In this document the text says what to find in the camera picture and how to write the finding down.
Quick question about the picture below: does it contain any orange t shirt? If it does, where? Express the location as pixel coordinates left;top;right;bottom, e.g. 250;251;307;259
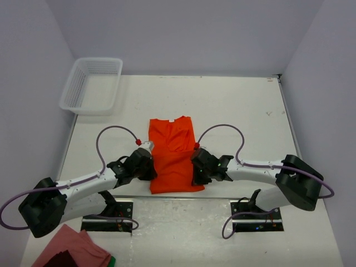
149;116;205;194

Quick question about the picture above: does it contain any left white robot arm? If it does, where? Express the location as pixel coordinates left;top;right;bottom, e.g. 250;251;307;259
18;142;156;238

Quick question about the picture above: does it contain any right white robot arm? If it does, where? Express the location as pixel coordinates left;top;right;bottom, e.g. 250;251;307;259
191;148;324;219

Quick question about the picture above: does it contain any white plastic basket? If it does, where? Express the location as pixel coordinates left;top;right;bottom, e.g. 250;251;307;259
59;57;123;116

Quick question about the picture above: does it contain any green folded t shirt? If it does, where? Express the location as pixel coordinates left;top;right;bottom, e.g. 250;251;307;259
107;256;116;267

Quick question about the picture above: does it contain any pink folded t shirt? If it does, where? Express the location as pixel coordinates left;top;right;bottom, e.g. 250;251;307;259
32;224;112;266

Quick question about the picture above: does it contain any dark maroon folded t shirt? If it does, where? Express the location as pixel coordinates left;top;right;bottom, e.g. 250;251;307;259
44;250;78;267

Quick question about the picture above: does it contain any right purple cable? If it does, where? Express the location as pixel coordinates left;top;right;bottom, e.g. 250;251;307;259
221;124;335;240

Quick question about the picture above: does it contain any purple cable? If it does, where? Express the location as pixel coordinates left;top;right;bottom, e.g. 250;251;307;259
221;124;335;240
0;126;139;231

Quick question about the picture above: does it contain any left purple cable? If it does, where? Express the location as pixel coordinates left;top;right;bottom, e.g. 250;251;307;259
0;126;139;231

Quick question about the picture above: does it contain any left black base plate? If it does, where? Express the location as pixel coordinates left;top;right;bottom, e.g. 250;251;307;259
81;201;134;233

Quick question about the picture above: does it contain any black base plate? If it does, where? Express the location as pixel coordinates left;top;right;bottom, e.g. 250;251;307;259
230;199;284;233
81;201;134;233

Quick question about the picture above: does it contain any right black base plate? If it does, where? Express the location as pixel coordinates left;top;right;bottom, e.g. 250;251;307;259
230;199;284;233

